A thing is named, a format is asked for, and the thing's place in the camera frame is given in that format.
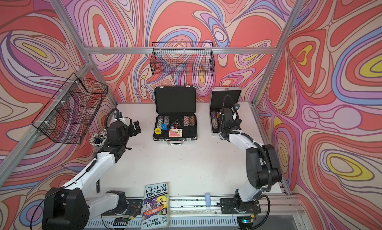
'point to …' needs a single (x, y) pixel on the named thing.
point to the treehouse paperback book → (155, 207)
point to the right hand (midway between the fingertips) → (230, 118)
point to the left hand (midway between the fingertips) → (132, 123)
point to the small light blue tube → (208, 199)
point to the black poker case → (175, 119)
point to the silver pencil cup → (98, 139)
